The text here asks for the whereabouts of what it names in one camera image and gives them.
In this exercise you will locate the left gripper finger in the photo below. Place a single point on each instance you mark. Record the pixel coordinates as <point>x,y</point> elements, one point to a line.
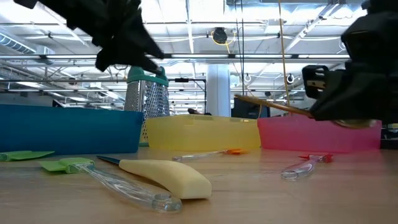
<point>124,59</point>
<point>141,34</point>

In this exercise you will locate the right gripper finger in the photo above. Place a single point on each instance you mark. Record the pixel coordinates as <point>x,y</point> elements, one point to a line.
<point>360,93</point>
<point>311,71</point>

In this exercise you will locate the wooden spoon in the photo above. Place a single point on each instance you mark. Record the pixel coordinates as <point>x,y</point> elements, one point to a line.
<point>273,105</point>

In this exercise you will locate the pink plastic bin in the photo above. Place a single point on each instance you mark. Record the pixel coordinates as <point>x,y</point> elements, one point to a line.
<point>311,137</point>

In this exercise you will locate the black background monitor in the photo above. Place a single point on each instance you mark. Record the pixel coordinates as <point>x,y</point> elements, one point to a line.
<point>248,109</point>

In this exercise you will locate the person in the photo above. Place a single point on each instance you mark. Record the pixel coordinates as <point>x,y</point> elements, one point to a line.
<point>196,112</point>

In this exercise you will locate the blue plastic bin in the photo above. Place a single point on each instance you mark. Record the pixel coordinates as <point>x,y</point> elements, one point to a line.
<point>68,130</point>

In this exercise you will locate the white pillar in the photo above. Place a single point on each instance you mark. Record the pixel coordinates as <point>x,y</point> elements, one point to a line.
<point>218,90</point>

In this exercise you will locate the yellow plastic bin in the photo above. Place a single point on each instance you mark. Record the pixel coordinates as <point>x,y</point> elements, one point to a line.
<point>202,133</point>

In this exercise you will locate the black aluminium table frame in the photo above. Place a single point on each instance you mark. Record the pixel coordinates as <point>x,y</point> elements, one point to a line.
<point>390,143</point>

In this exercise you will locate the black background rack frame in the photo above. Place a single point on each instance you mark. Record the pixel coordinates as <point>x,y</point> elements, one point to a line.
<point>203,93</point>

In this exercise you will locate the silver ventilation duct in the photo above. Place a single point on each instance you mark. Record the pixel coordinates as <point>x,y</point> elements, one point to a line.
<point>15,43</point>

